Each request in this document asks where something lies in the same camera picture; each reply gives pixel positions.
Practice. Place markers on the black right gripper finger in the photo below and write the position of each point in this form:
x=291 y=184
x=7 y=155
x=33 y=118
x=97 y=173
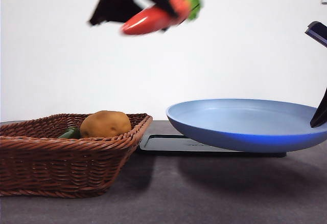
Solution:
x=320 y=115

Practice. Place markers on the orange carrot with green leaves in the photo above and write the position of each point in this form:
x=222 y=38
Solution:
x=143 y=22

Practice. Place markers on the blue round plate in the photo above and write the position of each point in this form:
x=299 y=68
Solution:
x=230 y=121

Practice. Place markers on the yellow-brown potato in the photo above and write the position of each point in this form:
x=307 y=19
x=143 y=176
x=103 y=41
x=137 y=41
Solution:
x=106 y=124

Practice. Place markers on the green pepper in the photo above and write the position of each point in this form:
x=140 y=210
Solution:
x=70 y=132

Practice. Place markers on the black rectangular tray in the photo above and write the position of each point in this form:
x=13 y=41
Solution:
x=158 y=146

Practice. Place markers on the brown wicker basket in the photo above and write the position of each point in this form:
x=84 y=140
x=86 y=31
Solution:
x=64 y=167

